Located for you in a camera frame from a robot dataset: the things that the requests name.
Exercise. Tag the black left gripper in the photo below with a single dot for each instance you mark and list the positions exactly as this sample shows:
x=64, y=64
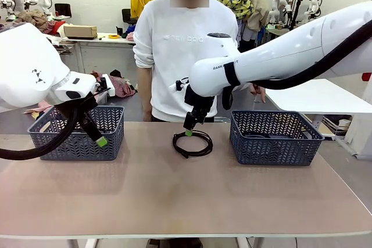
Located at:
x=87, y=104

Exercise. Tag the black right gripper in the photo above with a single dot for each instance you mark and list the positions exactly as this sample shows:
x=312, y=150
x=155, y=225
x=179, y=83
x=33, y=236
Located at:
x=200, y=102

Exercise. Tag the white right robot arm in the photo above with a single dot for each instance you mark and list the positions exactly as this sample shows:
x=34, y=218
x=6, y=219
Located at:
x=290, y=47

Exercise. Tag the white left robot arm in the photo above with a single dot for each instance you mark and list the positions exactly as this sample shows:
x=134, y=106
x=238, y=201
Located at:
x=26, y=65

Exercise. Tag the person's right forearm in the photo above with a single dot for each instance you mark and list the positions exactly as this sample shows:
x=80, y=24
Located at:
x=144, y=91

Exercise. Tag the person's right hand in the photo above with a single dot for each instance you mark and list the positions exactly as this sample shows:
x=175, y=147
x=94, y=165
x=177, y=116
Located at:
x=148, y=116

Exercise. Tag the person's left hand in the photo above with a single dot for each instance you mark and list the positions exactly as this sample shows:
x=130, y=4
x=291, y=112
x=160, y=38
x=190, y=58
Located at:
x=260, y=92

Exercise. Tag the grey perforated plastic basket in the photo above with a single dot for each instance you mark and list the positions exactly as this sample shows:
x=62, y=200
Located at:
x=116, y=149
x=276, y=149

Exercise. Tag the red plaid cloth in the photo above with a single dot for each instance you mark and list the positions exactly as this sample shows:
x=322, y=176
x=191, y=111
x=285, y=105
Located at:
x=122, y=85

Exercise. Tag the pink fabric pile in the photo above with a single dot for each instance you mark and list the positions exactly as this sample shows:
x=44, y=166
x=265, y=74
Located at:
x=37, y=108

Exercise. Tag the person in white sweater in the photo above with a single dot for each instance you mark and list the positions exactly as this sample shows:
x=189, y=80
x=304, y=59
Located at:
x=162, y=56

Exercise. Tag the white workbench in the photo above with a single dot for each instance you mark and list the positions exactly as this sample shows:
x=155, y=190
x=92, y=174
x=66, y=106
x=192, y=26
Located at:
x=98, y=50

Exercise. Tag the yellow tape roll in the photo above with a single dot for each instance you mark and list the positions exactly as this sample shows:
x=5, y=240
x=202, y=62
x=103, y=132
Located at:
x=113, y=36

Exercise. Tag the white table leg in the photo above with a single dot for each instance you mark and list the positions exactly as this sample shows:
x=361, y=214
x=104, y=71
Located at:
x=81, y=242
x=250, y=242

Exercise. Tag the brown cardboard box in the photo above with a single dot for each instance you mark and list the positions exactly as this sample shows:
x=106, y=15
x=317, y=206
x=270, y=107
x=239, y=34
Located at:
x=80, y=30

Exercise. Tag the black office chair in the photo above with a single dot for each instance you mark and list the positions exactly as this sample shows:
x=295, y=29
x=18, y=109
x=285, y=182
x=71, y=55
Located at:
x=128, y=15
x=62, y=10

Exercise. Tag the black base under table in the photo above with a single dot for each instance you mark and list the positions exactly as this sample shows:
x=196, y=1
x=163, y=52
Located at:
x=174, y=243

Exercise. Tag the mannequin in beige jacket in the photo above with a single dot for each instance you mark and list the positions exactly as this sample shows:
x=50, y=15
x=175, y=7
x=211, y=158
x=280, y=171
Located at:
x=258, y=10

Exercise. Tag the brown cloth pile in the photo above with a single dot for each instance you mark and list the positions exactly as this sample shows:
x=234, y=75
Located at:
x=35, y=17

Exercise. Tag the black tripod stand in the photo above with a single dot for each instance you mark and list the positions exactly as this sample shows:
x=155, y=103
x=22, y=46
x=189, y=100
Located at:
x=294, y=12

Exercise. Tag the white draped cover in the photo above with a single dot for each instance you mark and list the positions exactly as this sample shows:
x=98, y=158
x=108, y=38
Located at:
x=359, y=140

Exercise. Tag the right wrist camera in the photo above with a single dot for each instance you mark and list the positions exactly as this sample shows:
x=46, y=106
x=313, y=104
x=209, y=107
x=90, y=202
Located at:
x=178, y=85

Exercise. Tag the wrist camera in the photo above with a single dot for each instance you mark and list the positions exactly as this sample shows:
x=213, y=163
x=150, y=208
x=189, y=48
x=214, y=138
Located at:
x=178, y=85
x=101, y=85

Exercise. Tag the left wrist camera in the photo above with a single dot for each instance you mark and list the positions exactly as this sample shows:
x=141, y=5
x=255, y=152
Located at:
x=101, y=85

